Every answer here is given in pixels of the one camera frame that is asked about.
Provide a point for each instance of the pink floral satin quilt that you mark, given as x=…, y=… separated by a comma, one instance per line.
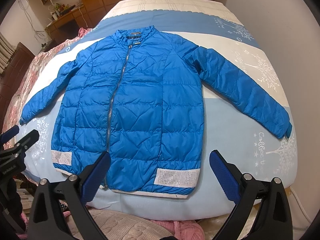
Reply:
x=35, y=68

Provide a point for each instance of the wooden desk with clutter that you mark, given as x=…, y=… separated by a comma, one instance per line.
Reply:
x=68, y=25

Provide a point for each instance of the beige quilted mat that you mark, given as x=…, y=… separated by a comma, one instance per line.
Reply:
x=118, y=225

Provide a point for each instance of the grey roman blind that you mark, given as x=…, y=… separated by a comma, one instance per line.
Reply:
x=6, y=53

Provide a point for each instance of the blue and white bed sheet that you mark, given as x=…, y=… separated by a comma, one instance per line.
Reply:
x=239, y=139

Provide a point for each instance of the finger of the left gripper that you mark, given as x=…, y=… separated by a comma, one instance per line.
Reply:
x=27, y=141
x=9, y=134

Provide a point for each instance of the pink clothing on floor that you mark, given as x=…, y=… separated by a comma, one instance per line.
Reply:
x=188, y=229

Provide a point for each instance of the blue puffer jacket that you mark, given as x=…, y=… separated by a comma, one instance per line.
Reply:
x=137, y=94

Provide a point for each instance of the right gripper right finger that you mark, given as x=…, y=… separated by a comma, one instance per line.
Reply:
x=273, y=220

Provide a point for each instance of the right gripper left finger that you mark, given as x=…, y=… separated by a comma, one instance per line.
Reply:
x=46, y=219

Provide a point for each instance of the dark wooden headboard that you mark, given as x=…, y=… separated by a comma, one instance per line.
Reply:
x=13, y=75

